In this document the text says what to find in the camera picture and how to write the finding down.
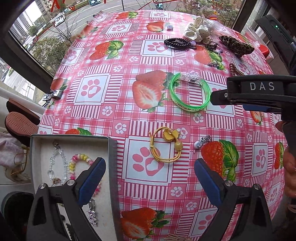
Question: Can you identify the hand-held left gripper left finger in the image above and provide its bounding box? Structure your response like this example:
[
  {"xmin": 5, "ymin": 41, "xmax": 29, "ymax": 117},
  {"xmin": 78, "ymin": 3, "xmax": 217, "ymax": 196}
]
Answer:
[{"xmin": 26, "ymin": 157, "xmax": 107, "ymax": 241}]

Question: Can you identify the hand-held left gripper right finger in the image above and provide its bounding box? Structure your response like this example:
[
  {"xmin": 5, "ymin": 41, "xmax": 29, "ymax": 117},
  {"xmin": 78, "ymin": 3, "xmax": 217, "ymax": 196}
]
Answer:
[{"xmin": 194, "ymin": 158, "xmax": 274, "ymax": 241}]

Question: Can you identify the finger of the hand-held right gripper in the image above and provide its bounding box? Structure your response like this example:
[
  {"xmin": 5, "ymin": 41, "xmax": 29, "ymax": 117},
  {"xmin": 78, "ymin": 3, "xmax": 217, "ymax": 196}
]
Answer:
[
  {"xmin": 211, "ymin": 75, "xmax": 296, "ymax": 109},
  {"xmin": 243, "ymin": 104, "xmax": 282, "ymax": 114}
]

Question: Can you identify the pastel bead bracelet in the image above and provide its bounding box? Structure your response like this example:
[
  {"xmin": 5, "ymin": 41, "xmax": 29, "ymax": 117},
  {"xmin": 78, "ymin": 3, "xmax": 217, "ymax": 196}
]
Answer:
[{"xmin": 69, "ymin": 153, "xmax": 102, "ymax": 195}]

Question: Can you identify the grey jewelry box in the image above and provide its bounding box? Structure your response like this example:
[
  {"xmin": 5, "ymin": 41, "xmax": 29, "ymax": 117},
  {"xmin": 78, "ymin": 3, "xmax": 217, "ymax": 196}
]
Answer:
[{"xmin": 30, "ymin": 134, "xmax": 125, "ymax": 241}]

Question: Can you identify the silver star hair clip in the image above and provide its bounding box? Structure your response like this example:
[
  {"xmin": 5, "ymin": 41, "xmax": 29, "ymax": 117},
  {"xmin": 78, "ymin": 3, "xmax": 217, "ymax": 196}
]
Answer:
[{"xmin": 86, "ymin": 198, "xmax": 99, "ymax": 227}]

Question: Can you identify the clear crystal bracelet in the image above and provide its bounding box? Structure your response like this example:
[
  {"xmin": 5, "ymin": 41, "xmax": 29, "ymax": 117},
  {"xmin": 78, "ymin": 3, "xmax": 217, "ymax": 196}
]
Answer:
[{"xmin": 47, "ymin": 141, "xmax": 70, "ymax": 187}]

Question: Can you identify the black hair claw clip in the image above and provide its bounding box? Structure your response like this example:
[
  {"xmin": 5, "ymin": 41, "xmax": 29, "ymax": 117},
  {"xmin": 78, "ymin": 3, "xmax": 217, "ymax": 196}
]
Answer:
[{"xmin": 60, "ymin": 215, "xmax": 77, "ymax": 241}]

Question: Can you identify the person's right hand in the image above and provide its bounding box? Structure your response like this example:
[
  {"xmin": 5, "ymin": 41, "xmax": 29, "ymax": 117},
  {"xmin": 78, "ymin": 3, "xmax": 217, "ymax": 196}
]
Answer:
[{"xmin": 275, "ymin": 120, "xmax": 296, "ymax": 198}]

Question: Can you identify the silver bead charm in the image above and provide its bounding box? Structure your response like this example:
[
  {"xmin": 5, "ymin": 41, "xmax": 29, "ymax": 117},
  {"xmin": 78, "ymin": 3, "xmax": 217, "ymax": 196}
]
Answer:
[{"xmin": 193, "ymin": 134, "xmax": 212, "ymax": 153}]

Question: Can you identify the clear plastic bag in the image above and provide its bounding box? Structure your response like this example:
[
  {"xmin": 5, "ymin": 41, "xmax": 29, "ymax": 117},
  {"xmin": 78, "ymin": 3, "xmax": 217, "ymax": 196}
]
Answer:
[{"xmin": 203, "ymin": 18, "xmax": 223, "ymax": 32}]

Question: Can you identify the strawberry print pink tablecloth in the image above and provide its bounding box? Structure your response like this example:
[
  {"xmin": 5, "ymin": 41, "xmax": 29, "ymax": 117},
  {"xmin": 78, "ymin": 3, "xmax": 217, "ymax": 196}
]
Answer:
[{"xmin": 37, "ymin": 9, "xmax": 289, "ymax": 241}]

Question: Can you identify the dark round container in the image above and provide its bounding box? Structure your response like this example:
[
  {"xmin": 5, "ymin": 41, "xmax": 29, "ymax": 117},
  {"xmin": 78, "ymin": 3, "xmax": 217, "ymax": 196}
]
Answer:
[{"xmin": 1, "ymin": 192, "xmax": 36, "ymax": 224}]

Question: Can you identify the white dotted scrunchie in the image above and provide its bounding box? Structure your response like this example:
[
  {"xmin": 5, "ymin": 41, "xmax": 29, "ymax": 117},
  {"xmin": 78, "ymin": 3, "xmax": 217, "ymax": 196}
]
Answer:
[{"xmin": 184, "ymin": 17, "xmax": 212, "ymax": 44}]

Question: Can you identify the pink cloth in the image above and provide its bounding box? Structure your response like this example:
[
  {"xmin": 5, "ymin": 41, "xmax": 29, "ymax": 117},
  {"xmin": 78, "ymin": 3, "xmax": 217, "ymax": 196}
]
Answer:
[{"xmin": 0, "ymin": 132, "xmax": 25, "ymax": 168}]

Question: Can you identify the brown shoe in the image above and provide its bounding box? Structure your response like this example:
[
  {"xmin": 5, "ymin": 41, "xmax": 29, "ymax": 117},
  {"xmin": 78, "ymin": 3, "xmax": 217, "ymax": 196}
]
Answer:
[
  {"xmin": 6, "ymin": 98, "xmax": 41, "ymax": 124},
  {"xmin": 5, "ymin": 111, "xmax": 40, "ymax": 147}
]

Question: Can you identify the metal table clamp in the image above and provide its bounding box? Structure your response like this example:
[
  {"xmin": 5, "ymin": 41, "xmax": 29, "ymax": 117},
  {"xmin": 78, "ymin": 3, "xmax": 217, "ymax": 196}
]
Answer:
[{"xmin": 42, "ymin": 89, "xmax": 64, "ymax": 107}]

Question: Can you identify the brown spiral hair tie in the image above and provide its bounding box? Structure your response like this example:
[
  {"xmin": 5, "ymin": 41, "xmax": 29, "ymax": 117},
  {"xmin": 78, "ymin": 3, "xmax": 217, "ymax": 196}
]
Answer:
[{"xmin": 229, "ymin": 63, "xmax": 245, "ymax": 77}]

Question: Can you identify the yellow flower hair tie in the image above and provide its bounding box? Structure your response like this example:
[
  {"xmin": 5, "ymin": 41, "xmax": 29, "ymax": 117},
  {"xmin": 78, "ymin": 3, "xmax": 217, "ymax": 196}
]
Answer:
[{"xmin": 149, "ymin": 126, "xmax": 184, "ymax": 163}]

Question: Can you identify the green plastic bracelet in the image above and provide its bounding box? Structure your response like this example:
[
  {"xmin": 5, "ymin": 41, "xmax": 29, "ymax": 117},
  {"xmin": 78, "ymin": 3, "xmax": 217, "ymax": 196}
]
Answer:
[{"xmin": 169, "ymin": 72, "xmax": 211, "ymax": 110}]

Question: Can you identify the black spiral hair tie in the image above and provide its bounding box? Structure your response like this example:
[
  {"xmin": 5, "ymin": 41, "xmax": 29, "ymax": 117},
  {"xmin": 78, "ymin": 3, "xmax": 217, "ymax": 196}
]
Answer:
[{"xmin": 164, "ymin": 38, "xmax": 197, "ymax": 50}]

